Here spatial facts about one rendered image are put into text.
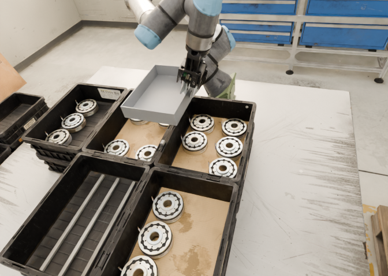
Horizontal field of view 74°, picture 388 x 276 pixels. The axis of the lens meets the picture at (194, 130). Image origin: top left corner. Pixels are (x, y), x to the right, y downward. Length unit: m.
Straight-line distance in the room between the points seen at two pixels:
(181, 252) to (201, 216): 0.13
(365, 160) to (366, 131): 0.32
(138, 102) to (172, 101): 0.13
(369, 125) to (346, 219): 1.56
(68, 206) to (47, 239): 0.12
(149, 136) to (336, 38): 2.14
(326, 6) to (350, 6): 0.18
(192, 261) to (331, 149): 0.78
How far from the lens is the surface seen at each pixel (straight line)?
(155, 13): 0.78
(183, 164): 1.00
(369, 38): 2.88
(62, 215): 1.04
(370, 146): 2.40
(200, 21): 0.70
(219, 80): 1.30
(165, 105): 0.92
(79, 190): 1.07
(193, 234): 0.86
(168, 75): 1.08
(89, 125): 1.31
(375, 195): 2.11
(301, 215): 1.06
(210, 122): 1.10
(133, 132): 1.18
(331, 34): 2.81
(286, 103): 1.47
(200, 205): 0.90
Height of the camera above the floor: 1.62
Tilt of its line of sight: 45 degrees down
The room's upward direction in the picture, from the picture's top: 8 degrees counter-clockwise
